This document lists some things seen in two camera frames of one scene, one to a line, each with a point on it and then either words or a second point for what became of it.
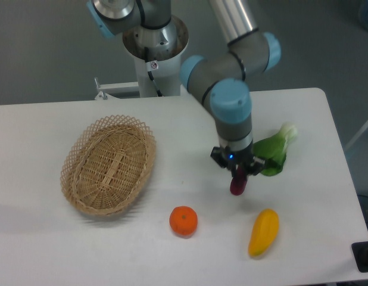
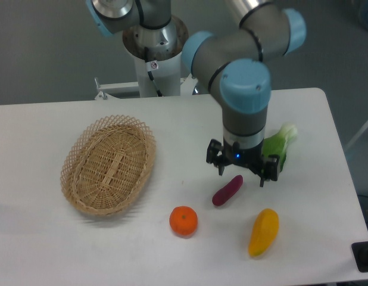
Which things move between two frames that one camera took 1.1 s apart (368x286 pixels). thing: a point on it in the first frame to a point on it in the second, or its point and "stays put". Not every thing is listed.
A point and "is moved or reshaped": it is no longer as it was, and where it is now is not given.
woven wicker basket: (108, 165) stays put
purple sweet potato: (239, 182) is moved or reshaped
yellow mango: (265, 228) stays put
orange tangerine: (183, 220) stays put
